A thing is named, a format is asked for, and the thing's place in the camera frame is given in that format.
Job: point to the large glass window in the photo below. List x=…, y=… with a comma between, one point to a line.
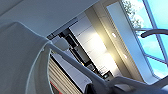
x=150, y=46

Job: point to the white wall cabinets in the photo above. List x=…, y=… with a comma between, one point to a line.
x=85, y=33

